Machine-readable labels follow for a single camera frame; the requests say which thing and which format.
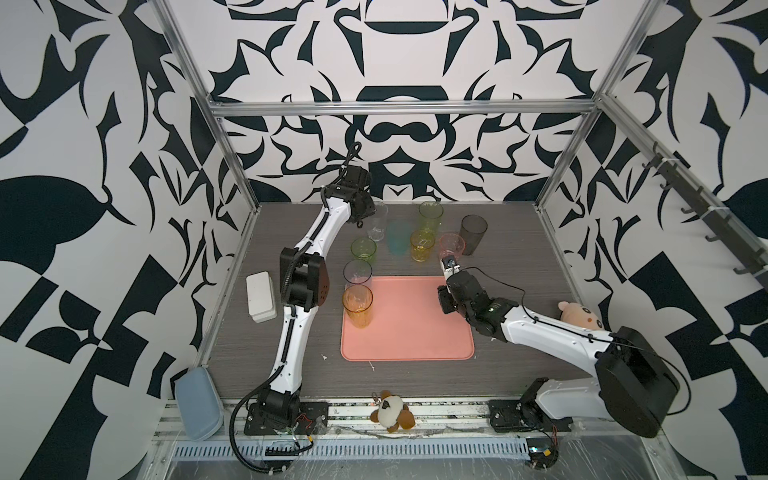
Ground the orange translucent glass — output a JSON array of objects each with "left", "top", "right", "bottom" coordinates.
[{"left": 342, "top": 285, "right": 373, "bottom": 329}]

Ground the pink pig plush toy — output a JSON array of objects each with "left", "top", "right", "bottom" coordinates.
[{"left": 558, "top": 301, "right": 605, "bottom": 330}]

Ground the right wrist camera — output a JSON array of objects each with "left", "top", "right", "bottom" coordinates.
[{"left": 440, "top": 254, "right": 461, "bottom": 279}]

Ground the pink rectangular tray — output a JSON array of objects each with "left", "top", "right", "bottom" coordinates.
[{"left": 341, "top": 276, "right": 475, "bottom": 362}]

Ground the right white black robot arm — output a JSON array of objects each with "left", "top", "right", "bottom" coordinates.
[{"left": 437, "top": 266, "right": 680, "bottom": 438}]

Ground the white box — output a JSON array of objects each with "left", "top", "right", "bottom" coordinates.
[{"left": 246, "top": 271, "right": 277, "bottom": 323}]

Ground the white cable duct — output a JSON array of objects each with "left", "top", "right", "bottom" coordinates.
[{"left": 173, "top": 437, "right": 530, "bottom": 462}]

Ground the clear glass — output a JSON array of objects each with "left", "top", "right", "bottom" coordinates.
[{"left": 365, "top": 200, "right": 388, "bottom": 242}]

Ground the dark grey glass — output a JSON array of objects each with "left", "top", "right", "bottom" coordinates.
[{"left": 459, "top": 214, "right": 488, "bottom": 256}]

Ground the short green glass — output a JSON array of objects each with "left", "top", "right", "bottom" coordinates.
[{"left": 350, "top": 237, "right": 378, "bottom": 264}]

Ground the blue translucent glass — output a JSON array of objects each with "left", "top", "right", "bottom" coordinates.
[{"left": 343, "top": 259, "right": 373, "bottom": 288}]

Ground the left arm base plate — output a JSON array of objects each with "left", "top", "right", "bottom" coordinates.
[{"left": 244, "top": 402, "right": 330, "bottom": 436}]

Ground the black hook rail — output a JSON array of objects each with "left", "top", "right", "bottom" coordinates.
[{"left": 643, "top": 143, "right": 767, "bottom": 289}]

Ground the yellow glass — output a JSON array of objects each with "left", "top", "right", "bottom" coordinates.
[{"left": 410, "top": 229, "right": 436, "bottom": 263}]

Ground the tall green glass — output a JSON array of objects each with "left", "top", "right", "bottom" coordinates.
[{"left": 418, "top": 200, "right": 444, "bottom": 233}]

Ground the teal translucent glass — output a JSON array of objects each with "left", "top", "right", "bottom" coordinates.
[{"left": 385, "top": 220, "right": 413, "bottom": 256}]

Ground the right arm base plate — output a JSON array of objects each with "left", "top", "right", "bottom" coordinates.
[{"left": 487, "top": 399, "right": 573, "bottom": 433}]

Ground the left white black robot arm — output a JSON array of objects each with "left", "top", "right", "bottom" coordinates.
[{"left": 258, "top": 166, "right": 375, "bottom": 429}]

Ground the brown white plush toy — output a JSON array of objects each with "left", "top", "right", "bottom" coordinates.
[{"left": 369, "top": 390, "right": 416, "bottom": 433}]

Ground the green lit circuit board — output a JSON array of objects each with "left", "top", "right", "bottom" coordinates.
[{"left": 526, "top": 437, "right": 559, "bottom": 471}]

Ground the pink glass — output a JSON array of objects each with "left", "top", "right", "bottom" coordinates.
[{"left": 438, "top": 233, "right": 466, "bottom": 264}]

